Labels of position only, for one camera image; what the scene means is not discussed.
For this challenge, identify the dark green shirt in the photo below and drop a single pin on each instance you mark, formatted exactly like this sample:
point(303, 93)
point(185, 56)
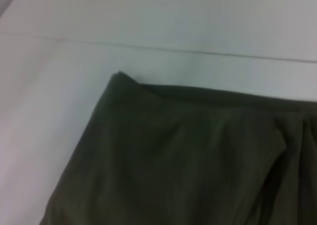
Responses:
point(185, 160)

